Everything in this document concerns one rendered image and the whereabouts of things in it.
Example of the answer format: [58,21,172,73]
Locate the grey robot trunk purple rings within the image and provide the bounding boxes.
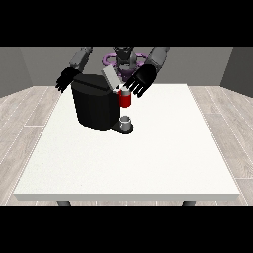
[102,47,149,82]

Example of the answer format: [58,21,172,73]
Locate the small grey coffee pod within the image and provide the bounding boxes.
[119,84,130,97]

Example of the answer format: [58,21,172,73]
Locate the small grey cup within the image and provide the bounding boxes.
[118,115,133,131]

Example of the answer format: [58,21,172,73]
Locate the red pod holder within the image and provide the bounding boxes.
[118,89,133,109]

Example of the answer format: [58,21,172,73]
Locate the black coffee machine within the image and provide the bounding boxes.
[70,73,134,134]

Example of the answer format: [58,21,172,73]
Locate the pale grey machine lid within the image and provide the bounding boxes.
[101,64,122,91]

